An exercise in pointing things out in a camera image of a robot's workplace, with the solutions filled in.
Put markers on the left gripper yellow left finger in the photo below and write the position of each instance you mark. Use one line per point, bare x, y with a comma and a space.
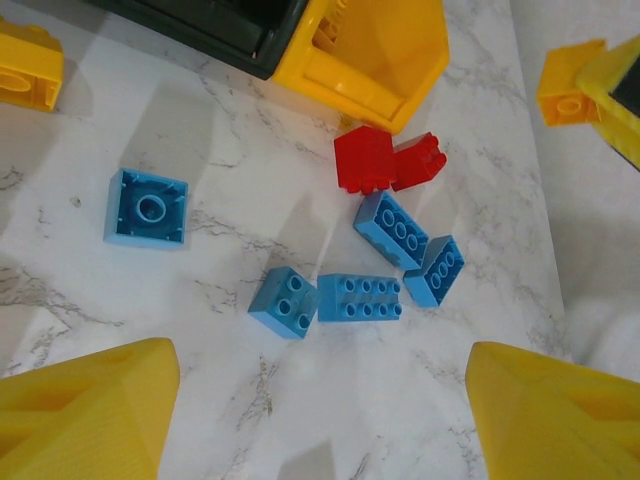
75, 420

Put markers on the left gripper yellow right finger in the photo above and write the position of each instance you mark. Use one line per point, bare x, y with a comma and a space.
560, 425

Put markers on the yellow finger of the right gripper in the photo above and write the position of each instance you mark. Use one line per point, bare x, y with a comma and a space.
622, 100

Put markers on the small yellow lego brick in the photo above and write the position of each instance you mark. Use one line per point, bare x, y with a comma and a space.
25, 65
562, 85

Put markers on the small red lego brick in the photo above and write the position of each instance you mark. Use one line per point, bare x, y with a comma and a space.
415, 165
362, 155

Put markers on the small blue lego brick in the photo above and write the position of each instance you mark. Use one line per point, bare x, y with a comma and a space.
150, 207
280, 305

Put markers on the long blue lego brick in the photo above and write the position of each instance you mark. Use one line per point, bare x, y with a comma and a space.
390, 227
330, 300
435, 275

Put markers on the yellow plastic bin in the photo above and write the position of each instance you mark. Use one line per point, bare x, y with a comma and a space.
350, 75

